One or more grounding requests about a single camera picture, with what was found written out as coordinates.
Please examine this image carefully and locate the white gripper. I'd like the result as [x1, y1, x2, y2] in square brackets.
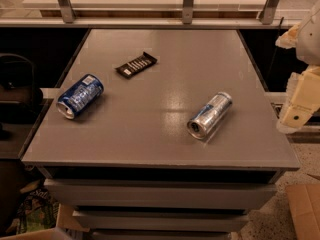
[275, 1, 320, 134]

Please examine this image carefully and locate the blue pepsi can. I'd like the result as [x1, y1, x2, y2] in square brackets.
[56, 74, 104, 120]

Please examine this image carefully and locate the silver red bull can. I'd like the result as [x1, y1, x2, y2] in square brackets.
[187, 92, 233, 139]

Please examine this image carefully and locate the cardboard box right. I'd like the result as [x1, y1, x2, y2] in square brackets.
[286, 184, 320, 240]

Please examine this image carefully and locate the cardboard box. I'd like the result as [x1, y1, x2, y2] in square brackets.
[286, 184, 320, 240]
[0, 204, 90, 240]

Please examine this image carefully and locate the black snack bar wrapper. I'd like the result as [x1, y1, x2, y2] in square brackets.
[116, 52, 157, 79]

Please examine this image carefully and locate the grey drawer cabinet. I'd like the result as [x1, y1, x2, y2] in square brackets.
[23, 30, 299, 240]

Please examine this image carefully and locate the cardboard box bottom left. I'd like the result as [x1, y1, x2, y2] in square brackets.
[0, 204, 90, 240]

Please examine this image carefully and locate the black chair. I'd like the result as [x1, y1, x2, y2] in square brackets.
[0, 53, 43, 140]

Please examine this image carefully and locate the green printed bag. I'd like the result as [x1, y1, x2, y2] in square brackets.
[5, 187, 59, 235]

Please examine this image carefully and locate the metal railing frame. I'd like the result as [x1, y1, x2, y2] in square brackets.
[0, 0, 319, 29]

